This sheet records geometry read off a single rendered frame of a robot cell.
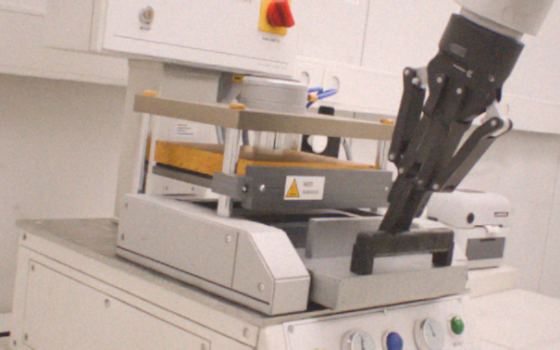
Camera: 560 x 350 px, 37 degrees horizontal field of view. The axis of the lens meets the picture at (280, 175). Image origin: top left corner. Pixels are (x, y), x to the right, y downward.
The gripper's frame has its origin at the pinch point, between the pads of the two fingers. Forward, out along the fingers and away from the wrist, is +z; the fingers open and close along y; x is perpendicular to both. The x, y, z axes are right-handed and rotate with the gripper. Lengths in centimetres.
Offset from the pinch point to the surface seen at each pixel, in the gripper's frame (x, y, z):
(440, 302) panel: 10.4, 3.1, 10.2
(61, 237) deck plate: -17.5, -30.1, 21.6
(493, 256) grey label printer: 98, -36, 33
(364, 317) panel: -3.3, 3.5, 10.4
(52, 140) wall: -3, -62, 24
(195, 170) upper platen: -10.4, -19.9, 6.7
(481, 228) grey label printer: 92, -38, 27
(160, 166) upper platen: -10.3, -26.0, 9.4
